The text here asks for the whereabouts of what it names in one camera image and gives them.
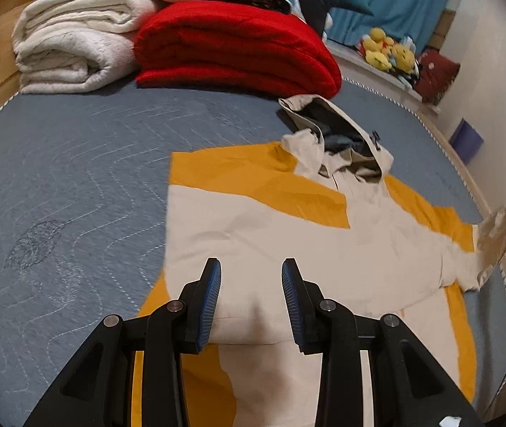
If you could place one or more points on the pile of yellow plush toys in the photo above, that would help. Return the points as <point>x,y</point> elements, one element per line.
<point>388,51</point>

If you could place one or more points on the folded red blanket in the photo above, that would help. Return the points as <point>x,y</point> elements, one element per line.
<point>235,49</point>

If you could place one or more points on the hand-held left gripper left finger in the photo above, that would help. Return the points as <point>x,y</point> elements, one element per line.
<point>210,293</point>

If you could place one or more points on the grey quilted mattress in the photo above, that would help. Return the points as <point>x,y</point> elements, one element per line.
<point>79,178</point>

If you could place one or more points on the folded white fluffy blanket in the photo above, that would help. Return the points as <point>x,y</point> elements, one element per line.
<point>70,40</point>

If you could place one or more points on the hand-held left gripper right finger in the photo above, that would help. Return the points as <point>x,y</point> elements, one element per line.
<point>292,296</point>

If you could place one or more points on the purple box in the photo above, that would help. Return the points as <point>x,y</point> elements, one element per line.
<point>466,140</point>

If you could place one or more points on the cream and yellow hooded jacket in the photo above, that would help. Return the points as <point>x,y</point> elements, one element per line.
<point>279,235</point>

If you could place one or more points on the dark red cushion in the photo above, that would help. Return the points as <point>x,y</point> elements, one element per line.
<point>435,75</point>

